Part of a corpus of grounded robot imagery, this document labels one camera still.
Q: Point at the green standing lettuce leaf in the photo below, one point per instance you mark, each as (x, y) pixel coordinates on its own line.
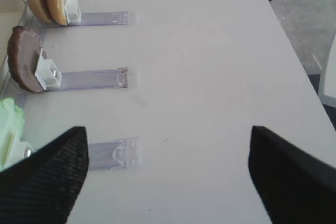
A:
(12, 124)

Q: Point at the white pusher block for buns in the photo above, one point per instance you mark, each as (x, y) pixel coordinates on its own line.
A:
(72, 11)

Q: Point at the clear right track for patty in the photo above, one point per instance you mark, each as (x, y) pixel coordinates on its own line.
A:
(127, 77)

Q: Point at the brown standing meat patty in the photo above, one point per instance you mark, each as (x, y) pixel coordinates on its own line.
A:
(23, 51)

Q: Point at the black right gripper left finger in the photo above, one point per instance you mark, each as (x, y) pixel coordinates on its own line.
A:
(44, 187)

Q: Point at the white pusher block for patty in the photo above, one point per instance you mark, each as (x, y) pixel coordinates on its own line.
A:
(47, 73)

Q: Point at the clear right track for lettuce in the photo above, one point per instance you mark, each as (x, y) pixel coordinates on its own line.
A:
(113, 153)

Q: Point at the cream rectangular tray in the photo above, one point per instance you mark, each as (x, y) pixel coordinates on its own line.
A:
(13, 13)

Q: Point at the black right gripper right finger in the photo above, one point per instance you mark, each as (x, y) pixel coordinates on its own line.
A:
(294, 186)

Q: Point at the clear right track for buns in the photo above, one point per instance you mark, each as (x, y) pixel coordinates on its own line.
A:
(122, 18)

